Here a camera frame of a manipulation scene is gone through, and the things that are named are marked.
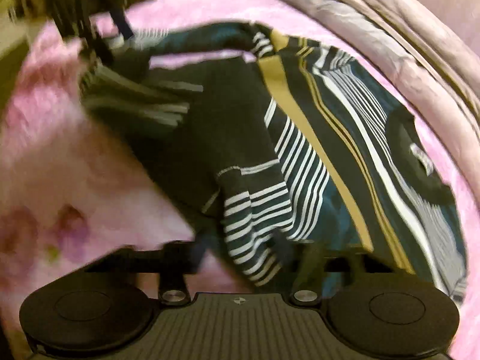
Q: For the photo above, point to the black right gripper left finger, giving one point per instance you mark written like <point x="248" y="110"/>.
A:
<point x="172" y="262"/>

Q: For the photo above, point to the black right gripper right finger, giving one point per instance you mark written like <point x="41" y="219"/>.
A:
<point x="333" y="276"/>

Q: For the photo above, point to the striped teal yellow sweater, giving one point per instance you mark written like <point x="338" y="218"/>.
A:
<point x="265" y="140"/>

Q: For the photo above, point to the pink floral bed sheet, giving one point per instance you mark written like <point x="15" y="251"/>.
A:
<point x="69" y="191"/>

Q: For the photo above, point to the folded mauve quilt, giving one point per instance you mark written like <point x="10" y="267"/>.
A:
<point x="430" y="66"/>

